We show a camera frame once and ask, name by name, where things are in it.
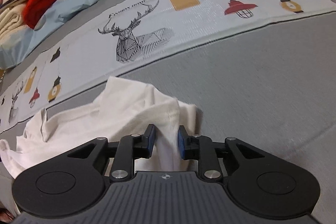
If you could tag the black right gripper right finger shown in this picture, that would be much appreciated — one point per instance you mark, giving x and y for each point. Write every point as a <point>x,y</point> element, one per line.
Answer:
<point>188,145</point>

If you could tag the cream folded garment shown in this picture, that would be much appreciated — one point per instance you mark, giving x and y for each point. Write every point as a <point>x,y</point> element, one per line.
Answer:
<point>11,20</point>

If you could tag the white small garment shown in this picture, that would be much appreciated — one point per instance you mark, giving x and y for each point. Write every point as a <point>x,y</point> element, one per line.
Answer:
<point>123,108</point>

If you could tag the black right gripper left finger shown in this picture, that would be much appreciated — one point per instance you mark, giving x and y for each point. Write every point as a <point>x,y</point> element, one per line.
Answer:
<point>143,144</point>

